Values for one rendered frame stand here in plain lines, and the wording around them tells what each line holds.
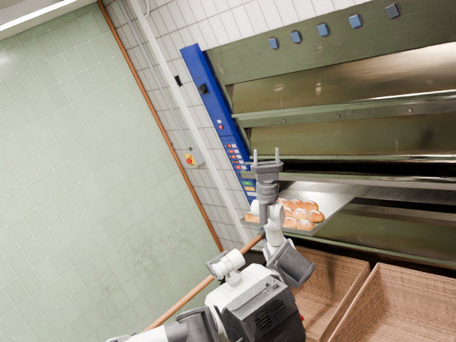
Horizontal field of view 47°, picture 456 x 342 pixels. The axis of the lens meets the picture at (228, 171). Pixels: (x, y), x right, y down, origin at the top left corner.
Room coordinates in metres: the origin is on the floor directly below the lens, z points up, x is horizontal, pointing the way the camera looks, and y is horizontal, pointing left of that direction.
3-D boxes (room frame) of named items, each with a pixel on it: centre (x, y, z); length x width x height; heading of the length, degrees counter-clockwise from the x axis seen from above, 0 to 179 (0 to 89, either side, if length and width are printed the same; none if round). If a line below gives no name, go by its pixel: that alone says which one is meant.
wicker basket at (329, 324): (2.42, -0.12, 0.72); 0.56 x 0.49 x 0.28; 30
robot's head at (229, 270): (1.69, 0.14, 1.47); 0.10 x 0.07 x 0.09; 110
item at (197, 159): (3.32, 0.16, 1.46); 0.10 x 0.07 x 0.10; 31
